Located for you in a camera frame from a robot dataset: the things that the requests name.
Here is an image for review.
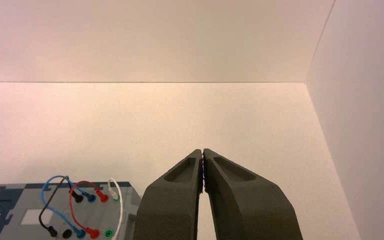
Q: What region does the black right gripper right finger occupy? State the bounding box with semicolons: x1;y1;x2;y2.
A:
203;148;304;240

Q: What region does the red jumper wire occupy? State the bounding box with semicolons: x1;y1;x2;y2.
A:
68;180;110;240

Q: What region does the white jumper wire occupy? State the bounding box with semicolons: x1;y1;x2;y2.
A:
107;177;124;240

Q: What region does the dark blue grey task box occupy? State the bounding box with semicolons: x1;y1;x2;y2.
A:
0;181;143;240

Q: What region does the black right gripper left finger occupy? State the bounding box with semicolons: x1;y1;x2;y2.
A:
133;149;204;240

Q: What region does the black jumper wire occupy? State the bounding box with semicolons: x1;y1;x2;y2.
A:
38;175;85;239

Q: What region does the blue jumper wire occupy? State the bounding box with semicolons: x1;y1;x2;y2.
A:
40;175;97;240

